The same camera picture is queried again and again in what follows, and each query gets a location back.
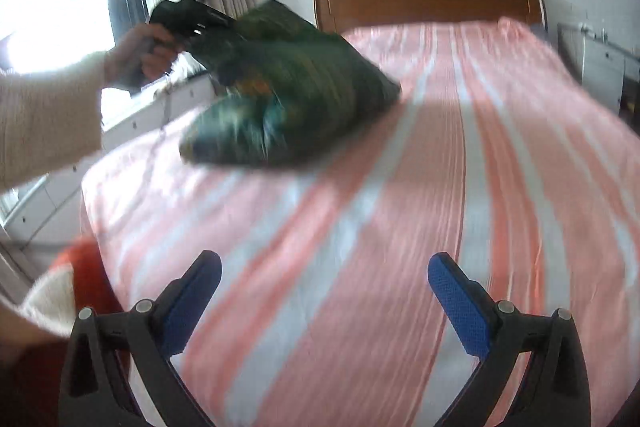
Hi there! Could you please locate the white bedside desk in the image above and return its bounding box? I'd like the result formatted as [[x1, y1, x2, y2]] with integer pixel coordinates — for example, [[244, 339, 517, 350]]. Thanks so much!
[[556, 21, 640, 110]]

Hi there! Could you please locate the white window cabinet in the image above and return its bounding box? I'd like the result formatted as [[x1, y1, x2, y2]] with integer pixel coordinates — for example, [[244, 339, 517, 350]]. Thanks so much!
[[0, 72, 217, 238]]

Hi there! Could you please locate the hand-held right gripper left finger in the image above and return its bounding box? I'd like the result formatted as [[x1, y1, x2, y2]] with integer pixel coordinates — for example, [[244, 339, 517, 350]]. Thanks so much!
[[59, 251, 222, 427]]

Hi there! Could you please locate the person's left forearm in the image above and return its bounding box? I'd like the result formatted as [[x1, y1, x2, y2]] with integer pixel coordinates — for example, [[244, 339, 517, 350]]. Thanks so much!
[[0, 49, 108, 190]]

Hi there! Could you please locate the person's left hand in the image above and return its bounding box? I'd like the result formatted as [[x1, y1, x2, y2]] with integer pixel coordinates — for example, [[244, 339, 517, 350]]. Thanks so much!
[[104, 24, 179, 88]]

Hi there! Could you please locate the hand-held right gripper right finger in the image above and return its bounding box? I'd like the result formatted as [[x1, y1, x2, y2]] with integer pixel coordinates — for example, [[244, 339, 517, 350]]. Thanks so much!
[[427, 252, 591, 427]]

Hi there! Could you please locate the green landscape print jacket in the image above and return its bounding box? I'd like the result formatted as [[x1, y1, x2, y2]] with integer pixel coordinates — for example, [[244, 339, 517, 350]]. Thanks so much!
[[179, 0, 402, 168]]

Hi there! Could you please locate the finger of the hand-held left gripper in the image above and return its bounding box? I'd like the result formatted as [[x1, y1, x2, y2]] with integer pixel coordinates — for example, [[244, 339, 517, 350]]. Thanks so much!
[[189, 12, 240, 50]]

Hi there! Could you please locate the person's right forearm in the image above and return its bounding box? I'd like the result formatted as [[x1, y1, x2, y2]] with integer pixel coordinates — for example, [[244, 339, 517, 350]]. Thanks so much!
[[0, 276, 83, 360]]

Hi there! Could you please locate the window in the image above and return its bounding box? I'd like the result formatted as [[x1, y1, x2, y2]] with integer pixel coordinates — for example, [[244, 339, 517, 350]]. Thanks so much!
[[0, 0, 166, 118]]

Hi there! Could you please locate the pink striped bed sheet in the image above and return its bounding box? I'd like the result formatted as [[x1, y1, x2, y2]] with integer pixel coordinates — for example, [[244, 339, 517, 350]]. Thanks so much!
[[80, 18, 640, 427]]

